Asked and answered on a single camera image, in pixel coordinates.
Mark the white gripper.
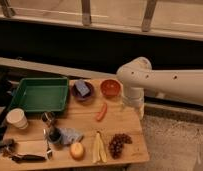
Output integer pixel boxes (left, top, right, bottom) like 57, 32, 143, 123
122, 87, 144, 119

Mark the dark red grape bunch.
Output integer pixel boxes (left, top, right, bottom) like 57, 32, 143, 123
108, 133, 132, 159

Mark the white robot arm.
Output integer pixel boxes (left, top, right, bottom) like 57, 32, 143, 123
116, 57, 203, 118

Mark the red bowl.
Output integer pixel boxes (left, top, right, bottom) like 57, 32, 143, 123
100, 79, 121, 98

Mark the purple bowl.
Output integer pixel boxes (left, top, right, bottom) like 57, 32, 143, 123
71, 80, 94, 101

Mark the orange carrot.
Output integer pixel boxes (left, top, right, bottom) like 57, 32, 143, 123
96, 102, 107, 121

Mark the blue sponge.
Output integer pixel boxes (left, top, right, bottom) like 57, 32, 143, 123
75, 80, 90, 96

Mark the yellow banana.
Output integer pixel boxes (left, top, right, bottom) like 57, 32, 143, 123
92, 132, 107, 163

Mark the blue crumpled cloth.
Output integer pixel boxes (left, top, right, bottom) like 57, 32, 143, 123
60, 128, 84, 145

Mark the yellow apple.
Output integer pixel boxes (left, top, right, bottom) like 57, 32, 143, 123
70, 142, 84, 160

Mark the dark blue cup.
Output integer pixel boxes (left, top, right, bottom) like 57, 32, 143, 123
48, 128, 62, 144

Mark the small metal cup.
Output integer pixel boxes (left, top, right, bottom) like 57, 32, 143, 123
41, 112, 55, 126

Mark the green plastic tray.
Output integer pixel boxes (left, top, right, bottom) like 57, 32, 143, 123
8, 78, 69, 113

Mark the metal utensil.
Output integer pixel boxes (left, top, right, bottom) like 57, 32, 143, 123
43, 129, 52, 159

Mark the white paper cup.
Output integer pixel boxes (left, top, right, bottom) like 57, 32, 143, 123
6, 108, 28, 129

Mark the dark brown tool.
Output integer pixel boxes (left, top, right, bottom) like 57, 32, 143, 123
11, 154, 46, 163

